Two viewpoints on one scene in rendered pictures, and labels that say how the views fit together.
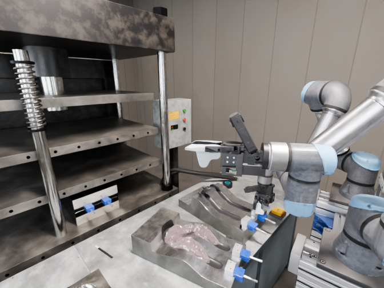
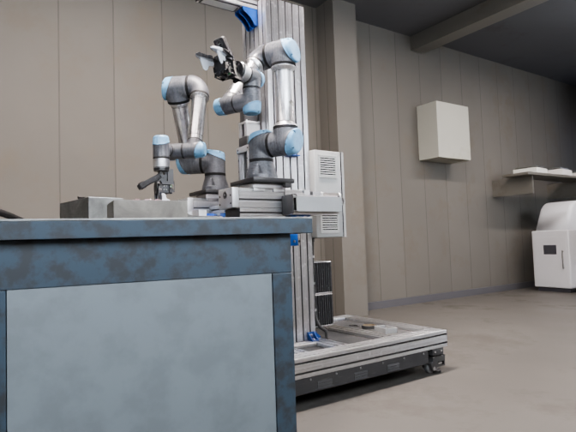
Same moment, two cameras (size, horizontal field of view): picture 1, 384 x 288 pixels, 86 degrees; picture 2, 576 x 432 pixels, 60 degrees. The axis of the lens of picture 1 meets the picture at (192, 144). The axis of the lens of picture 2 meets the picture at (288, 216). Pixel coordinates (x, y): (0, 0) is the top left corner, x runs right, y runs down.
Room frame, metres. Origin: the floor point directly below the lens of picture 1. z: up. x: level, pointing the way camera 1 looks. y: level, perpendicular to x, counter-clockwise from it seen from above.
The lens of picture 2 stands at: (-0.30, 1.59, 0.74)
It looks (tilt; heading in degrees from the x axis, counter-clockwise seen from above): 3 degrees up; 289
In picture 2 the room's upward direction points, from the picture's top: 2 degrees counter-clockwise
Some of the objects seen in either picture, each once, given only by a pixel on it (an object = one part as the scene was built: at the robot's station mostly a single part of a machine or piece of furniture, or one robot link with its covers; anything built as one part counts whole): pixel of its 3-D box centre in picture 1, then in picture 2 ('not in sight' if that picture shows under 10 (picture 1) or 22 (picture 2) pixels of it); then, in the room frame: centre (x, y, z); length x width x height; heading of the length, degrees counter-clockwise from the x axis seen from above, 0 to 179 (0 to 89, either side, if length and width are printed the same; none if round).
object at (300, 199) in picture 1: (299, 190); (248, 101); (0.50, -0.29, 1.34); 0.11 x 0.08 x 0.11; 169
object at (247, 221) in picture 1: (254, 227); not in sight; (0.90, -0.33, 0.89); 0.13 x 0.05 x 0.05; 45
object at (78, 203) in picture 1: (83, 190); not in sight; (1.31, 0.77, 0.87); 0.50 x 0.27 x 0.17; 45
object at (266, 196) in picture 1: (264, 192); (163, 181); (0.98, -0.39, 1.04); 0.09 x 0.08 x 0.12; 45
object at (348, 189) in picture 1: (358, 187); (215, 183); (0.96, -0.87, 1.09); 0.15 x 0.15 x 0.10
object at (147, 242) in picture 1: (188, 244); (141, 217); (0.82, 0.01, 0.85); 0.50 x 0.26 x 0.11; 62
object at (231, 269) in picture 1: (241, 275); (209, 217); (0.65, -0.20, 0.85); 0.13 x 0.05 x 0.05; 62
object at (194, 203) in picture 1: (219, 204); not in sight; (1.13, -0.18, 0.87); 0.50 x 0.26 x 0.14; 45
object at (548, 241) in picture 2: not in sight; (563, 245); (-1.60, -5.74, 0.58); 0.67 x 0.53 x 1.16; 53
